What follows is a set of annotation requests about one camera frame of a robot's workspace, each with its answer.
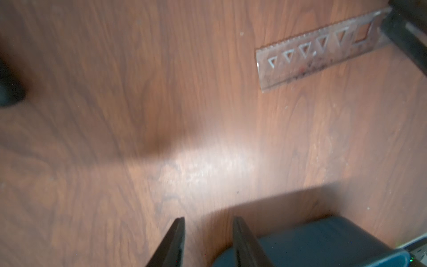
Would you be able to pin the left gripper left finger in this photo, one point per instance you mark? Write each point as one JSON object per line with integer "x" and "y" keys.
{"x": 171, "y": 250}

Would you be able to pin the small yellow-handled screwdriver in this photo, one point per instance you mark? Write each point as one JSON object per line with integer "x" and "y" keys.
{"x": 12, "y": 90}

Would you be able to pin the clear stencil ruler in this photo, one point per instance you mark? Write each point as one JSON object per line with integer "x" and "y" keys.
{"x": 303, "y": 55}

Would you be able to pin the right controller board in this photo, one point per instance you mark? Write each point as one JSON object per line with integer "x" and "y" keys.
{"x": 418, "y": 253}

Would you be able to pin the teal plastic tray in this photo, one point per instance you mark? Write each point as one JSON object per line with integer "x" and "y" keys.
{"x": 330, "y": 242}

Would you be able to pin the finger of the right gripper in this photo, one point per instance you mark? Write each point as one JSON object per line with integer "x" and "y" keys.
{"x": 406, "y": 27}

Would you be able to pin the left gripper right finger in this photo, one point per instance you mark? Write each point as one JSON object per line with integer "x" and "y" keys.
{"x": 248, "y": 251}

